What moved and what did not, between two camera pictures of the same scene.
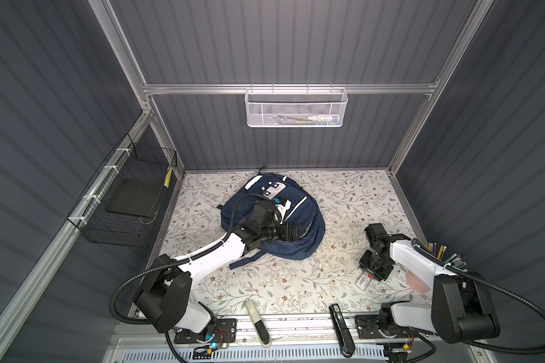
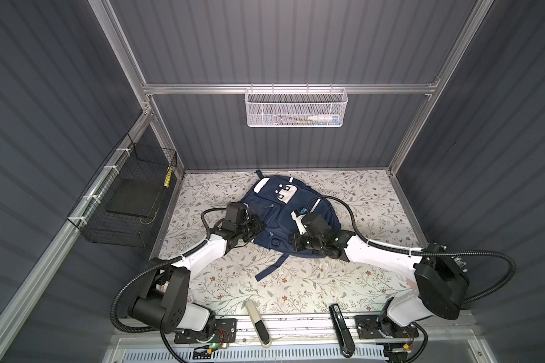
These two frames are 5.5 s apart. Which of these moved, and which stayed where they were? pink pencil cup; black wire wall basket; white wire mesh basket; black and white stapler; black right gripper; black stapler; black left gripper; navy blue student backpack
Moved: navy blue student backpack; black right gripper; black left gripper
Stayed: black and white stapler; black wire wall basket; pink pencil cup; white wire mesh basket; black stapler
